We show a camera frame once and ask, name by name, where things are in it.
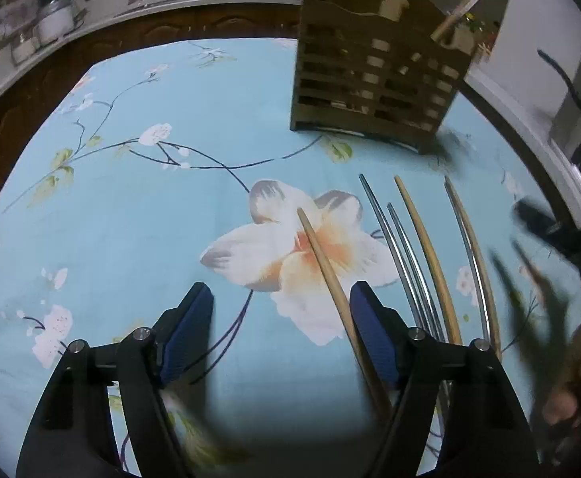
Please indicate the wooden slatted utensil holder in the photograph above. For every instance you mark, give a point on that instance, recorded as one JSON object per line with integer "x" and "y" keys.
{"x": 370, "y": 69}

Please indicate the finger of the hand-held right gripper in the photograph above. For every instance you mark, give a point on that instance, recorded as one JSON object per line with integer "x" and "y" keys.
{"x": 541, "y": 221}
{"x": 544, "y": 308}

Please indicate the white rice cooker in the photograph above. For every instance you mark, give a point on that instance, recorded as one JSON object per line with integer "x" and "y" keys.
{"x": 55, "y": 22}

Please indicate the glass jar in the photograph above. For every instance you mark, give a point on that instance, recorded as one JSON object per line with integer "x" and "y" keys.
{"x": 24, "y": 49}

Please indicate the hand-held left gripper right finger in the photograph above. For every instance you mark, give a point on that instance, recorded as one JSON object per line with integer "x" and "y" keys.
{"x": 375, "y": 339}

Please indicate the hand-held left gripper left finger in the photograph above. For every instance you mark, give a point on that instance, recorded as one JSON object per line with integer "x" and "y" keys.
{"x": 186, "y": 339}

